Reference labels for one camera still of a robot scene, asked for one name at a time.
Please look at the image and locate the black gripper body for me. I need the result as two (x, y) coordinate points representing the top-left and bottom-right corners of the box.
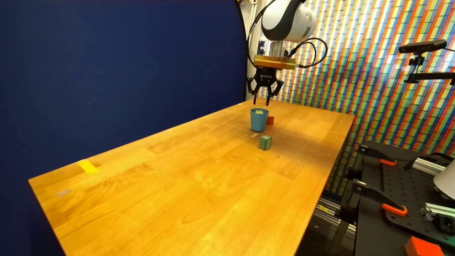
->
(251, 69), (277, 90)

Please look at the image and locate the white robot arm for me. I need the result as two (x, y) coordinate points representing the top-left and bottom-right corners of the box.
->
(246, 0), (315, 103)

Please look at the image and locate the blue plastic cup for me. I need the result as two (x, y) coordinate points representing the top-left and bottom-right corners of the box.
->
(250, 109), (268, 133)

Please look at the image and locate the red wooden block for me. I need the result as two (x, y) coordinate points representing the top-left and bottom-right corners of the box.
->
(266, 117), (274, 126)

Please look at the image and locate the green wooden block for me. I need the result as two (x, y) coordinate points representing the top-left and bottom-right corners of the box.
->
(258, 136), (271, 151)

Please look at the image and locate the colourful patterned board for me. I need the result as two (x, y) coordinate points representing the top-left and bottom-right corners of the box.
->
(277, 0), (455, 195)

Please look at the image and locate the black perforated side table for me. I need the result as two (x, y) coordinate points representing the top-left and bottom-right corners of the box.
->
(354, 143), (455, 256)

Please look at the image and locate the yellow tape strip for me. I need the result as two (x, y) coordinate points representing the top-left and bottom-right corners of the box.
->
(76, 160), (98, 174)

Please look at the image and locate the red box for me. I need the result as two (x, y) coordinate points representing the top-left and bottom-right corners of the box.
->
(405, 237), (443, 256)

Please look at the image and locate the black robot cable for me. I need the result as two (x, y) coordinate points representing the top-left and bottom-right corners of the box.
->
(288, 36), (330, 70)

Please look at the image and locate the orange handled clamp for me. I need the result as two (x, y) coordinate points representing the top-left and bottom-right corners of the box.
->
(357, 144), (396, 167)
(352, 180), (408, 217)

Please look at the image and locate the black camera on stand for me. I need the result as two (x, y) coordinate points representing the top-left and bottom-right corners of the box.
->
(398, 40), (455, 86)

